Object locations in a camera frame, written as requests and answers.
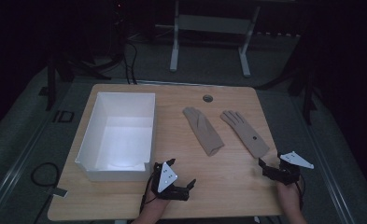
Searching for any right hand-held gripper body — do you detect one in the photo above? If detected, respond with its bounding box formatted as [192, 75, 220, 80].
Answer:
[262, 150, 315, 187]

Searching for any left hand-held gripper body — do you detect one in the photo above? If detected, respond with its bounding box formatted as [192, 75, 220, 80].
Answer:
[150, 161, 191, 202]

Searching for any beige glove with dark button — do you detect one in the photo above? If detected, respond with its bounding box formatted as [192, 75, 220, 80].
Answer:
[219, 109, 271, 159]

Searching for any plain beige glove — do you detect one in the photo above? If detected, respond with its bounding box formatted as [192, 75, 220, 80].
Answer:
[182, 106, 225, 158]

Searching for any white storage box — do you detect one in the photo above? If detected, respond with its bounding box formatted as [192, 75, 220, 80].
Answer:
[74, 91, 157, 183]

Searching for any person's right hand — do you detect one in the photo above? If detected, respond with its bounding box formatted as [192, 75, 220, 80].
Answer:
[275, 181, 303, 213]

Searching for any person's left hand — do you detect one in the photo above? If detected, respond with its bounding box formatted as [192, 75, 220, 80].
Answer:
[141, 189, 172, 218]

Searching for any black metal stand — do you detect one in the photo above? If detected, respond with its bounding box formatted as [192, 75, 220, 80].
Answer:
[255, 31, 319, 126]

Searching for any grey flat floor tag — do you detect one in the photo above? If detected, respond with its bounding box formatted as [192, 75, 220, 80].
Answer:
[48, 186, 69, 199]

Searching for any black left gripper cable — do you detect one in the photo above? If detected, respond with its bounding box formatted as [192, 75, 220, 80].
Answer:
[139, 173, 157, 214]

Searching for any white metal desk frame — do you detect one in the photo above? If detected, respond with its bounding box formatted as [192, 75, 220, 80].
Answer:
[154, 0, 261, 78]

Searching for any black tripod stand with cables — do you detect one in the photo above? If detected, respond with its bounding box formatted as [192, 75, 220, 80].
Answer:
[45, 0, 139, 112]

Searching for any black looped floor cable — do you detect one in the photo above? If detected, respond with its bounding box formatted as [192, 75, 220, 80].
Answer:
[30, 161, 61, 189]

